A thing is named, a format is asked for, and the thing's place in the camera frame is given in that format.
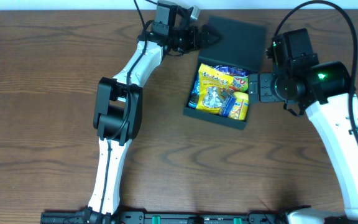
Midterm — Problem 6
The blue Dairy Milk chocolate bar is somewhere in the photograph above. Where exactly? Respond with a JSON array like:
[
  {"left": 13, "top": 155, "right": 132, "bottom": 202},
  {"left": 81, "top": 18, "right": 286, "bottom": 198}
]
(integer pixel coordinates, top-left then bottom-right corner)
[{"left": 213, "top": 65, "right": 250, "bottom": 77}]

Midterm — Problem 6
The yellow candy bottle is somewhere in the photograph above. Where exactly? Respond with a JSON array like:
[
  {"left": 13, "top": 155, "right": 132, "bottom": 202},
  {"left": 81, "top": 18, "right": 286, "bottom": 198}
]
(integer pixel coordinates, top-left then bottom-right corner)
[{"left": 228, "top": 91, "right": 249, "bottom": 121}]

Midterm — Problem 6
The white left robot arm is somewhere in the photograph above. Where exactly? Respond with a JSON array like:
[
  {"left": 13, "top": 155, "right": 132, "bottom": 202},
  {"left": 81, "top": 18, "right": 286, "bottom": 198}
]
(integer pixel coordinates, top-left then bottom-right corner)
[{"left": 88, "top": 1, "right": 219, "bottom": 223}]

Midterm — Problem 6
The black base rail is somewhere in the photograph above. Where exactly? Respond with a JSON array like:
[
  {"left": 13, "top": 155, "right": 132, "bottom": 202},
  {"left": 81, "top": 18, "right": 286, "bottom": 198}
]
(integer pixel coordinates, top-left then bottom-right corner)
[{"left": 40, "top": 212, "right": 288, "bottom": 224}]

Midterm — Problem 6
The yellow snack nut bag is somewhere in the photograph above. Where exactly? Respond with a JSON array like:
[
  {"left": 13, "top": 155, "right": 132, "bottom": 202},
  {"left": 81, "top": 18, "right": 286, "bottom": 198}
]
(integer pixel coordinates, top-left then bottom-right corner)
[{"left": 196, "top": 63, "right": 234, "bottom": 114}]

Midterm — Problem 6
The blue Eclipse mint box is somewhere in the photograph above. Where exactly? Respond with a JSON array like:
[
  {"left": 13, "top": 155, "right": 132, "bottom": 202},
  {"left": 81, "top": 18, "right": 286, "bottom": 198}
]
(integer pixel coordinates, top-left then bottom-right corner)
[{"left": 219, "top": 95, "right": 236, "bottom": 117}]

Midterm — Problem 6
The green Haribo gummy candy bag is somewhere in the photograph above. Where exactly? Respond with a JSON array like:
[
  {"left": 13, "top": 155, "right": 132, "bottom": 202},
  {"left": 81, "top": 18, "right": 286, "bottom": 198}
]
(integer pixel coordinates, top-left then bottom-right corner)
[{"left": 229, "top": 77, "right": 249, "bottom": 93}]

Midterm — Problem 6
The black gift box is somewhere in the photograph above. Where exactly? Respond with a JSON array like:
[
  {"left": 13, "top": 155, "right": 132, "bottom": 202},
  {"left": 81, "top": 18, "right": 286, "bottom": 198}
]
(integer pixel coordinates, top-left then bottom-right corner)
[{"left": 183, "top": 16, "right": 267, "bottom": 130}]

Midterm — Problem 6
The blue Oreo cookie pack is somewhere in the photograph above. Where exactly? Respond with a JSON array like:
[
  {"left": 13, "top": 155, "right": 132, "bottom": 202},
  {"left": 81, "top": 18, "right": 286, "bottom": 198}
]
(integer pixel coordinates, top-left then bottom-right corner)
[{"left": 188, "top": 77, "right": 200, "bottom": 109}]

